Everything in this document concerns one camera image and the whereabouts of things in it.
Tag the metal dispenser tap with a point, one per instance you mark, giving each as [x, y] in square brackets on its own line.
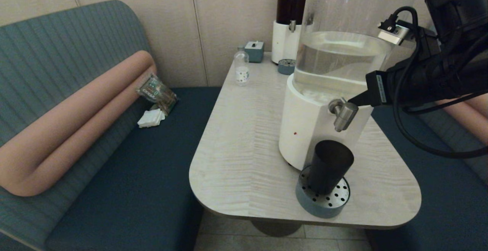
[343, 115]

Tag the small clear plastic bottle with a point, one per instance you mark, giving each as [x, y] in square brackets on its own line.
[241, 72]

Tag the teal bench with wooden base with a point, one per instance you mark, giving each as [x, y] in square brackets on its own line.
[438, 205]
[76, 26]

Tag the green snack packet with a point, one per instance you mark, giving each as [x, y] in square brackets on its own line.
[156, 89]

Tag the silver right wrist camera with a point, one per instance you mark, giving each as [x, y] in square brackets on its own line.
[396, 34]

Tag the black tapered cup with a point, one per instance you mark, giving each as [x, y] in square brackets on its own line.
[329, 167]

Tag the white napkin stack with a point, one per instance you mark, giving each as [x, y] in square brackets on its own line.
[150, 118]

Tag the small round drip tray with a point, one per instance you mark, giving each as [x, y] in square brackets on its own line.
[286, 67]

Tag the large clear water dispenser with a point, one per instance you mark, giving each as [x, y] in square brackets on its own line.
[335, 53]

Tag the gold table pedestal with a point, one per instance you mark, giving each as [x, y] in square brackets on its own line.
[276, 228]

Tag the pink bolster cushion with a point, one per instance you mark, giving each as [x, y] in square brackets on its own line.
[472, 115]
[76, 110]

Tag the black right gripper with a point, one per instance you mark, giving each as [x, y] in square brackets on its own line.
[411, 81]

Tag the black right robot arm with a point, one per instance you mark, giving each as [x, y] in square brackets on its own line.
[465, 7]

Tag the dark drink dispenser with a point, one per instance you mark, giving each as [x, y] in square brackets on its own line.
[288, 11]

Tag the large round perforated drip tray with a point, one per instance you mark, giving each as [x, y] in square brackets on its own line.
[324, 207]

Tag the blue-grey square box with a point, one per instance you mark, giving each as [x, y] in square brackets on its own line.
[254, 51]

